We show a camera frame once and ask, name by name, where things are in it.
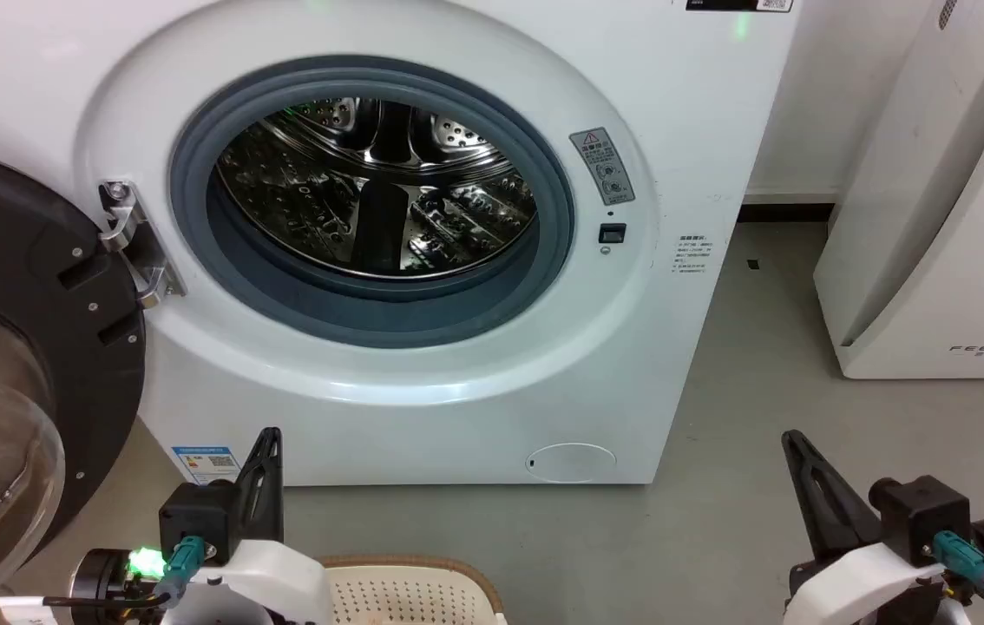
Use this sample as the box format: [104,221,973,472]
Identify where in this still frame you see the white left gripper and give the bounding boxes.
[164,427,335,625]

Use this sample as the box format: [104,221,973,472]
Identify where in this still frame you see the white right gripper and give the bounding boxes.
[781,429,970,625]

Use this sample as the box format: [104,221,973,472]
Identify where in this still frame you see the stainless steel washing machine drum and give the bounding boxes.
[214,96,539,281]

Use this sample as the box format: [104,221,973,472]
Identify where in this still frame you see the black washer door with glass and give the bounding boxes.
[0,142,148,584]

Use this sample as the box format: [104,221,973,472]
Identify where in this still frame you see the blue energy label sticker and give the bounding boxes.
[171,445,242,486]

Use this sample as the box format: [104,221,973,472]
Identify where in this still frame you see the white front-load washing machine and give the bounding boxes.
[0,0,804,487]

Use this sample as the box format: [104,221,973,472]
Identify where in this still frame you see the beige perforated laundry basket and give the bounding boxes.
[318,556,508,625]

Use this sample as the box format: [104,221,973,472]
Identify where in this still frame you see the grey rubber door gasket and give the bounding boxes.
[167,66,577,350]

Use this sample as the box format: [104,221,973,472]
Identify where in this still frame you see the oval filter cover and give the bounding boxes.
[525,442,618,484]

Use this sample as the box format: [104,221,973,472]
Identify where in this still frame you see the metal door hinge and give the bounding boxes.
[98,180,187,308]

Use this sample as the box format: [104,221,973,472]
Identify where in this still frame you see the small printed text sticker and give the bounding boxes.
[671,233,712,276]

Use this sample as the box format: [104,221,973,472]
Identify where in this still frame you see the white air purifier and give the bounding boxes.
[811,0,984,381]

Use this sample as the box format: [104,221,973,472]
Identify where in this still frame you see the grey warning sticker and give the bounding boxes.
[568,127,637,207]

